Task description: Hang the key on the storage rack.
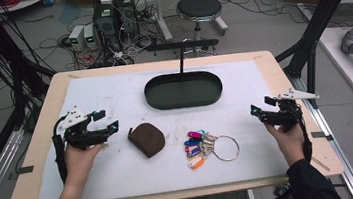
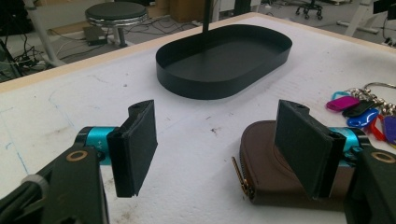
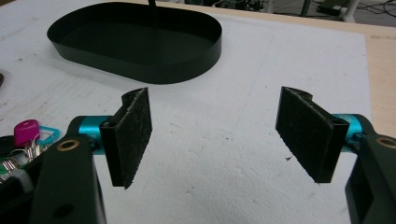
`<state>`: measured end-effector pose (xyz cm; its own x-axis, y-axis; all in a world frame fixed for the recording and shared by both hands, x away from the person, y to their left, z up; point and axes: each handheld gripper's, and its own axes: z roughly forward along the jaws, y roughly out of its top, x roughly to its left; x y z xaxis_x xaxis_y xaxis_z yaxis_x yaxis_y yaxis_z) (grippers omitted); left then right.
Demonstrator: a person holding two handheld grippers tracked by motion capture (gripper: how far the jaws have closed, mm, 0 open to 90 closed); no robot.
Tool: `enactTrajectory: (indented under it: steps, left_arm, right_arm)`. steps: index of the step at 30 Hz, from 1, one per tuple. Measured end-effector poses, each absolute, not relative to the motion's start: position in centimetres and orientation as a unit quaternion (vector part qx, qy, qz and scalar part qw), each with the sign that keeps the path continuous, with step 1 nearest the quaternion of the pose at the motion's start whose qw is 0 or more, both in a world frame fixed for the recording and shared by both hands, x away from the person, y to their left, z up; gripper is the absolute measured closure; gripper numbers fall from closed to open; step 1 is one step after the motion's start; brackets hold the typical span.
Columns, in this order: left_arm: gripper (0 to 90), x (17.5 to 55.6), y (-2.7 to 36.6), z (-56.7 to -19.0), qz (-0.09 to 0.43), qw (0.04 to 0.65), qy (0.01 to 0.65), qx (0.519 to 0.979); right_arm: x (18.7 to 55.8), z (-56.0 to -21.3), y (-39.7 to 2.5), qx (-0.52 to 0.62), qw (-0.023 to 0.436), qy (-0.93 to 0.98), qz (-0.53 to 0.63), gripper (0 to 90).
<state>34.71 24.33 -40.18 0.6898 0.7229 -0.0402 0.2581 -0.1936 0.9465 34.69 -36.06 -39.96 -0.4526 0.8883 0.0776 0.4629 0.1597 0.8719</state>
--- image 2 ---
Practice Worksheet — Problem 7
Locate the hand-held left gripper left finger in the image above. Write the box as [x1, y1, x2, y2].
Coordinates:
[76, 99, 159, 199]

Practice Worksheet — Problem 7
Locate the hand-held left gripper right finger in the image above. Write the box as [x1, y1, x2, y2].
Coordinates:
[275, 99, 372, 200]

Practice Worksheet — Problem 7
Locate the brown leather zip wallet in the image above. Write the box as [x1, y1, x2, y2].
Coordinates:
[232, 119, 356, 213]

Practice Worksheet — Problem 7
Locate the key ring with coloured tags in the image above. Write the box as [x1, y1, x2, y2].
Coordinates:
[325, 81, 396, 147]

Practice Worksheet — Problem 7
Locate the black oval tray with stand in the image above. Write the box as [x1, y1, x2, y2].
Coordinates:
[155, 0, 293, 101]

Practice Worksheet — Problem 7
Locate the white foam mat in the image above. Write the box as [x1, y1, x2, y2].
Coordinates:
[0, 15, 396, 224]

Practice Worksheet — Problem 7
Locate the dark grey floor box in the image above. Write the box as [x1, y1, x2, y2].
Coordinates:
[82, 25, 108, 47]

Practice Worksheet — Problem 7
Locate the black office chair base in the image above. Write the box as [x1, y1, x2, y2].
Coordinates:
[294, 0, 324, 21]

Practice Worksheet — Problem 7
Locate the white desk leg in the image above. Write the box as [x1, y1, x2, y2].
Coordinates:
[336, 0, 380, 37]
[22, 0, 65, 68]

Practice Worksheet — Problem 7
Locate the round black stool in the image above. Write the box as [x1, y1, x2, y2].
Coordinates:
[84, 1, 149, 49]

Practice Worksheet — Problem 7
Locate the brown cardboard box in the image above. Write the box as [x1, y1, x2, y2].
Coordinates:
[169, 0, 206, 23]

